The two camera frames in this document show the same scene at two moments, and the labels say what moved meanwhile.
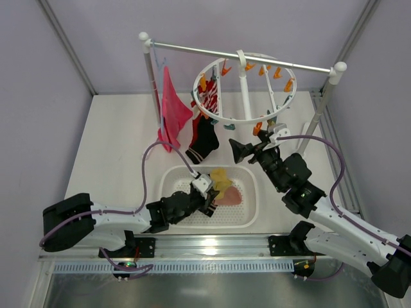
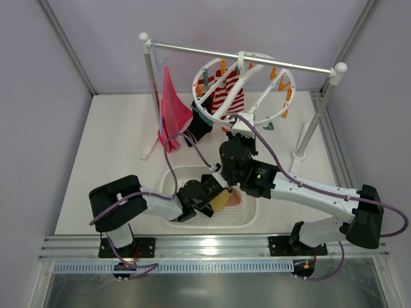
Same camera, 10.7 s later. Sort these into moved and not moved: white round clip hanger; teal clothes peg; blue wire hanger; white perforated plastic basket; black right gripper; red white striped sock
Moved: red white striped sock; black right gripper; white round clip hanger; teal clothes peg
Not moved: blue wire hanger; white perforated plastic basket
